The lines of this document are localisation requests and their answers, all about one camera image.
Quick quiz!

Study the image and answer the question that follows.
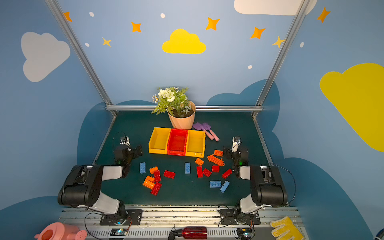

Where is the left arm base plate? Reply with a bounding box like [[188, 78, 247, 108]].
[[100, 209, 143, 226]]

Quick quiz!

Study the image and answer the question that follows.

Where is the yellow garden glove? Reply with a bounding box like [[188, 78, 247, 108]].
[[270, 216, 305, 240]]

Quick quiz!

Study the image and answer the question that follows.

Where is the orange lego brick small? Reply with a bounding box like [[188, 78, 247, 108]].
[[214, 150, 224, 157]]

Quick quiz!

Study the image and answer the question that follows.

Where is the purple pink toy shovel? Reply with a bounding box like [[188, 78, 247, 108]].
[[193, 123, 214, 140]]

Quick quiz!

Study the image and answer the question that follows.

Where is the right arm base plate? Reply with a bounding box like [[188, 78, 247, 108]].
[[218, 209, 261, 227]]

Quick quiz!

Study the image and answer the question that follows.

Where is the blue lego brick tilted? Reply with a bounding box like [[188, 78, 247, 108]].
[[220, 181, 230, 193]]

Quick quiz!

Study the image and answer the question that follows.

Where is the red lego brick tall centre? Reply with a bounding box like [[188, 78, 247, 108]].
[[197, 166, 203, 178]]

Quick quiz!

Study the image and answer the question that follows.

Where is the orange lego fence piece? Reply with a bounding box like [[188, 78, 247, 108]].
[[207, 155, 225, 167]]

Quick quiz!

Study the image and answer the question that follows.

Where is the aluminium rail base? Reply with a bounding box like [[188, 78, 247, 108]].
[[59, 205, 309, 240]]

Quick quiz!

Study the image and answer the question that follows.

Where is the red metal bottle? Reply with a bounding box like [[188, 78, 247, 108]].
[[168, 227, 208, 240]]

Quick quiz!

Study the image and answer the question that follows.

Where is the right yellow bin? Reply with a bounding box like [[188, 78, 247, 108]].
[[186, 130, 206, 158]]

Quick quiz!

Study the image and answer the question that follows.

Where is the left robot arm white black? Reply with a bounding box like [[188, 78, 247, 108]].
[[58, 145, 143, 226]]

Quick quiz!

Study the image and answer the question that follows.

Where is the orange lego brick square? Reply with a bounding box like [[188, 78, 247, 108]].
[[195, 158, 204, 167]]

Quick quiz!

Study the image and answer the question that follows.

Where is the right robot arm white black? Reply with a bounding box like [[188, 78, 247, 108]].
[[223, 147, 288, 214]]

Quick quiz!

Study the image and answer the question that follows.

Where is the potted artificial flower plant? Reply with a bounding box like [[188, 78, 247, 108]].
[[152, 87, 196, 130]]

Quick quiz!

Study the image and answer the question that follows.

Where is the red lego brick smooth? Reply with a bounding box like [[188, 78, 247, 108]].
[[212, 165, 220, 173]]

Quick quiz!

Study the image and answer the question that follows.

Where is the orange curved lego piece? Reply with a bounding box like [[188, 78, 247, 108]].
[[142, 176, 156, 190]]

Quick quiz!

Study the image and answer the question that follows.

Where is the yellow bin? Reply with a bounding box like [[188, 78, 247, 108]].
[[186, 130, 206, 158], [149, 127, 171, 155]]

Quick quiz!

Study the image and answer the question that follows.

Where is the pink watering can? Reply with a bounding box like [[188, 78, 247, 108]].
[[34, 222, 88, 240]]

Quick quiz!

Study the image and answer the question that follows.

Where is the red middle bin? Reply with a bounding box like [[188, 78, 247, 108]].
[[167, 129, 188, 156]]

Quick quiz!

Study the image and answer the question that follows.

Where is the blue lego brick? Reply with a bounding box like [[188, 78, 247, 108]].
[[210, 181, 222, 189], [140, 162, 146, 174], [185, 163, 191, 174], [220, 181, 230, 193]]

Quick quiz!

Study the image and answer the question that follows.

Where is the left yellow bin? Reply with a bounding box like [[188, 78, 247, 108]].
[[149, 127, 171, 155]]

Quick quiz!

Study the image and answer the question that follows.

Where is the red lego brick centre square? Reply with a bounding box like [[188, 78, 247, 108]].
[[203, 169, 212, 178]]

